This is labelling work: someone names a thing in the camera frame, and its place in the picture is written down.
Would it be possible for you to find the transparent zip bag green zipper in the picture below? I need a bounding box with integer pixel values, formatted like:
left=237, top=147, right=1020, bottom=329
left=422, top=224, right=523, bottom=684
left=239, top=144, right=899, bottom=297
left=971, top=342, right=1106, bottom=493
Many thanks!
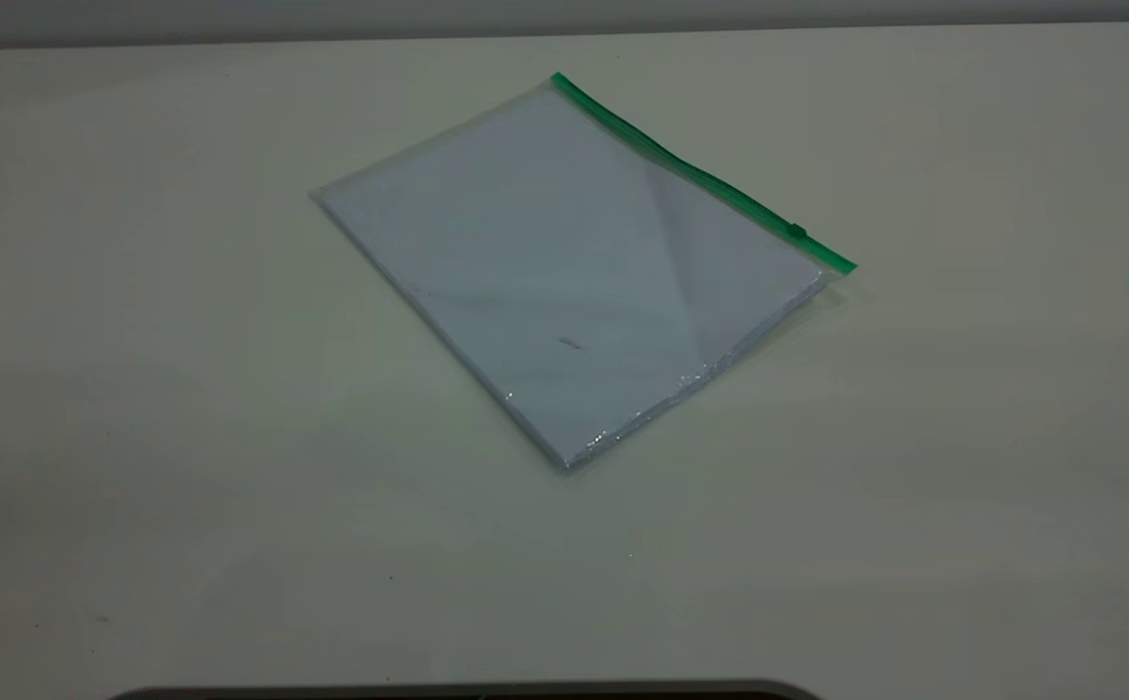
left=309, top=71, right=859, bottom=473

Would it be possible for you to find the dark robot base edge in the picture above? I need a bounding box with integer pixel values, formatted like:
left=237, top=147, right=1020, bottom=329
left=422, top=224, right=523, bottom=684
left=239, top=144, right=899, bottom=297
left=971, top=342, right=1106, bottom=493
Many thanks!
left=107, top=679, right=824, bottom=700

